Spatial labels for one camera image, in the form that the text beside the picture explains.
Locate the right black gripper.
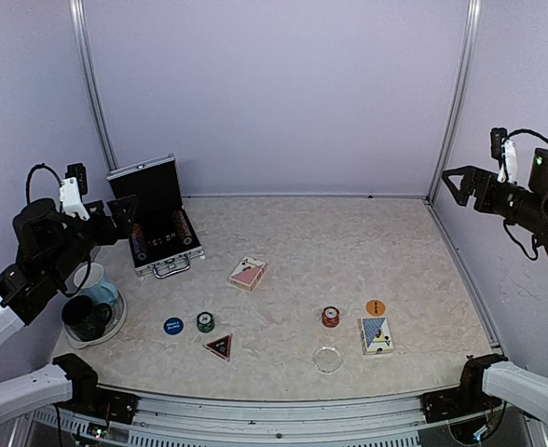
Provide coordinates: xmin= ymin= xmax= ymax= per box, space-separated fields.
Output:
xmin=445 ymin=164 xmax=548 ymax=232

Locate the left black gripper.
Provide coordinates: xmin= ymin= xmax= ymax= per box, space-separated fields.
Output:
xmin=46 ymin=194 xmax=136 ymax=283

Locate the aluminium poker case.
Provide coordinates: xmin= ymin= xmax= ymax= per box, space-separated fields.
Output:
xmin=107 ymin=154 xmax=205 ymax=279

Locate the red playing card deck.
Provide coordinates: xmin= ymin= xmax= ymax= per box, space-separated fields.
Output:
xmin=227 ymin=256 xmax=267 ymax=291

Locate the blue playing card deck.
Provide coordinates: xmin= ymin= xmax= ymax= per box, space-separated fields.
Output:
xmin=359 ymin=317 xmax=394 ymax=356

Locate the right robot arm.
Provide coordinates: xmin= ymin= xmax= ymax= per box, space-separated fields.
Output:
xmin=442 ymin=141 xmax=548 ymax=426

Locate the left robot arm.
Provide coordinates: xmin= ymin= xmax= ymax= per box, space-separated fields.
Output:
xmin=0 ymin=196 xmax=138 ymax=425

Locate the left chip row in case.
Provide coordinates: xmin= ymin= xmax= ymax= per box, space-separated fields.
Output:
xmin=131 ymin=223 xmax=148 ymax=262

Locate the chip row in case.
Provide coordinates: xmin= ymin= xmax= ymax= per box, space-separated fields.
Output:
xmin=172 ymin=210 xmax=194 ymax=246
xmin=131 ymin=223 xmax=148 ymax=262

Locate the right chip row in case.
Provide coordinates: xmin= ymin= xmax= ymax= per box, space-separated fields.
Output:
xmin=172 ymin=210 xmax=194 ymax=246

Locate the clear round tray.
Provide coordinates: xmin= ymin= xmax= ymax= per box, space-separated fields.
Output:
xmin=63 ymin=293 xmax=128 ymax=350

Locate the black mug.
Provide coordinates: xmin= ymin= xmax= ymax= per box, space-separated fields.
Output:
xmin=62 ymin=295 xmax=113 ymax=342

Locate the blue small blind button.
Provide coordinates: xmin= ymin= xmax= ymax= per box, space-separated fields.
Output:
xmin=163 ymin=317 xmax=185 ymax=335

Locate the green poker chip stack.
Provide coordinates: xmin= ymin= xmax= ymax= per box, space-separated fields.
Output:
xmin=196 ymin=311 xmax=215 ymax=333

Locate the orange big blind button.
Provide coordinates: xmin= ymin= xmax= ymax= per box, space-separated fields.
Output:
xmin=366 ymin=300 xmax=386 ymax=317

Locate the red triangular dealer button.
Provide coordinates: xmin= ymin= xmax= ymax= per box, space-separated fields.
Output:
xmin=204 ymin=334 xmax=233 ymax=361

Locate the red poker chip stack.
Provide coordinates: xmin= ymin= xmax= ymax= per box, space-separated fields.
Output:
xmin=322 ymin=305 xmax=340 ymax=328

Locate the clear round dealer puck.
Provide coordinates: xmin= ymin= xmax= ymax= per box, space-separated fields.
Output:
xmin=312 ymin=345 xmax=343 ymax=374

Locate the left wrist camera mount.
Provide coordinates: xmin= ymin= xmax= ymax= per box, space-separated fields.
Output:
xmin=60 ymin=163 xmax=89 ymax=221

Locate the right rear aluminium post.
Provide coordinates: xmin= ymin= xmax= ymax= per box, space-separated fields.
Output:
xmin=427 ymin=0 xmax=483 ymax=206

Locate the aluminium post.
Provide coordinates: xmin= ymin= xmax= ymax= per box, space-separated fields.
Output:
xmin=427 ymin=0 xmax=483 ymax=206
xmin=69 ymin=0 xmax=118 ymax=171

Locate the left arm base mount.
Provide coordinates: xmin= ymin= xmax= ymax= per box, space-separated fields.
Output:
xmin=52 ymin=353 xmax=138 ymax=425

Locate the left rear aluminium post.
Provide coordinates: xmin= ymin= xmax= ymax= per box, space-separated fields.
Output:
xmin=69 ymin=0 xmax=118 ymax=171

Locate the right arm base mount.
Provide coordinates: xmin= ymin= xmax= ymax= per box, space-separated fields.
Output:
xmin=420 ymin=354 xmax=508 ymax=424

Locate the front aluminium frame rail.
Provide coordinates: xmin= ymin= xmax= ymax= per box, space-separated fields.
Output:
xmin=12 ymin=392 xmax=548 ymax=446

